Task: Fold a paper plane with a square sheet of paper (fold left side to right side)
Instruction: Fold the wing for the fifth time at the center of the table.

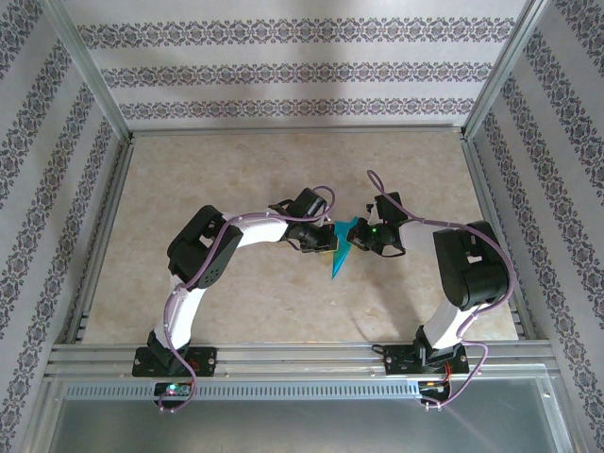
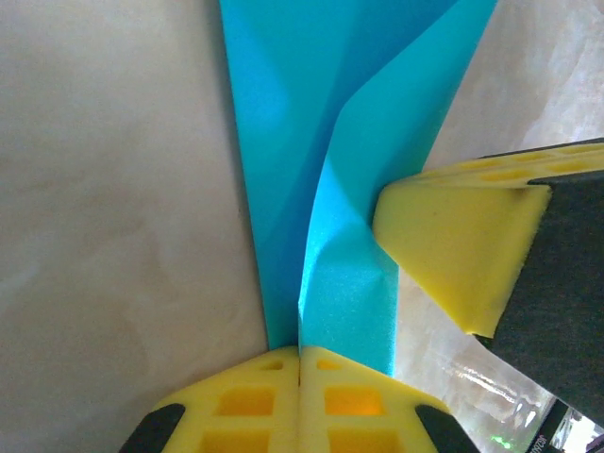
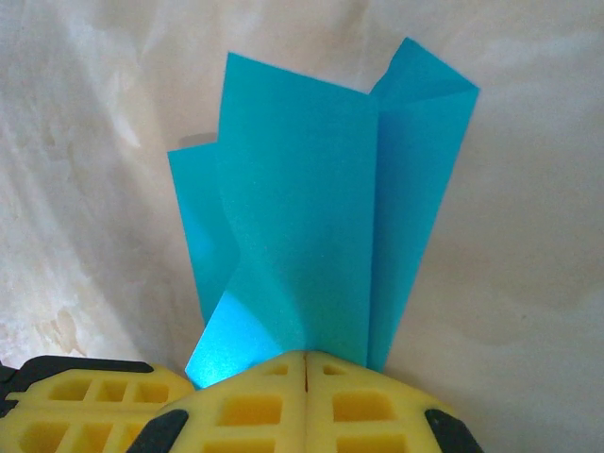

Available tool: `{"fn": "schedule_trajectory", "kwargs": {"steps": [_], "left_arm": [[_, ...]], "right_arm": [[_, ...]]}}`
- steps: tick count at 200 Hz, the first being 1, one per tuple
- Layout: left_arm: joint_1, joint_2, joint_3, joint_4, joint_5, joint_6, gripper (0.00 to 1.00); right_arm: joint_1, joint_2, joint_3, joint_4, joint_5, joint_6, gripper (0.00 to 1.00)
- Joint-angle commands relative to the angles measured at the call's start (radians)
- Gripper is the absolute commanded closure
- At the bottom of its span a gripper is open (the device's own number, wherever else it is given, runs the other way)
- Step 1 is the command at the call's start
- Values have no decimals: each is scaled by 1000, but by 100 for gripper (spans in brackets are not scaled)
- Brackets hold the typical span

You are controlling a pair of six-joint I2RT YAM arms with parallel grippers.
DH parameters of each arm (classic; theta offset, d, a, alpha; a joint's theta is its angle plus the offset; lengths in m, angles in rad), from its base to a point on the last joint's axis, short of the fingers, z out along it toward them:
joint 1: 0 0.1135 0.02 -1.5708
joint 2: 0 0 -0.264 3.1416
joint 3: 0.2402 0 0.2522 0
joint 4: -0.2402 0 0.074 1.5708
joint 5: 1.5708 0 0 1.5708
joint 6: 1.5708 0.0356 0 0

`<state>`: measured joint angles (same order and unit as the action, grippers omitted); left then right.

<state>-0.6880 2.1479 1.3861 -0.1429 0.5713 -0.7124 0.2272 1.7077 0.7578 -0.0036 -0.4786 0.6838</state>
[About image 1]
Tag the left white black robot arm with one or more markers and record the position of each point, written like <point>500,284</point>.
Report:
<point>259,233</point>

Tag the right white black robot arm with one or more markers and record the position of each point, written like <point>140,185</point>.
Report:
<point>472,269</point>

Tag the grey sheet metal panel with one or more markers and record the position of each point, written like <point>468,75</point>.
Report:
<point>302,429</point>

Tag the right controller board orange light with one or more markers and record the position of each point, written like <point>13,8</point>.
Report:
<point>434,387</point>

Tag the left controller board green light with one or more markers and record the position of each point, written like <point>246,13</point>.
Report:
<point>174,389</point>

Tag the aluminium table edge rail short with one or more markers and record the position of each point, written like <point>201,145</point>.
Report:
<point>297,130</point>

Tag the right aluminium table side rail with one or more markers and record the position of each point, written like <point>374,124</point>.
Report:
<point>498,236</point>

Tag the aluminium table side rail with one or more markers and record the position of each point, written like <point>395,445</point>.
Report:
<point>101,236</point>
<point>498,236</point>

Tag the aluminium mounting rail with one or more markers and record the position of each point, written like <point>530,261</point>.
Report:
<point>302,358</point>

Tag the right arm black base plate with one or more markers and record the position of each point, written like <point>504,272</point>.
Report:
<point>398,361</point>

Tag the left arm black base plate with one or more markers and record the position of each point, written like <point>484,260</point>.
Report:
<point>205,361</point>

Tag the left aluminium table side rail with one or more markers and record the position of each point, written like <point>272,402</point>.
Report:
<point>101,236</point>

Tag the right aluminium frame post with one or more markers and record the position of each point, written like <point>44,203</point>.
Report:
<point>509,66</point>

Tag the aluminium frame post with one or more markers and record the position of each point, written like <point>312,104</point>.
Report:
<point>509,66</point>
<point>85,66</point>

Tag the left aluminium frame post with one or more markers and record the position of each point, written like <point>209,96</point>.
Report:
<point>85,66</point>

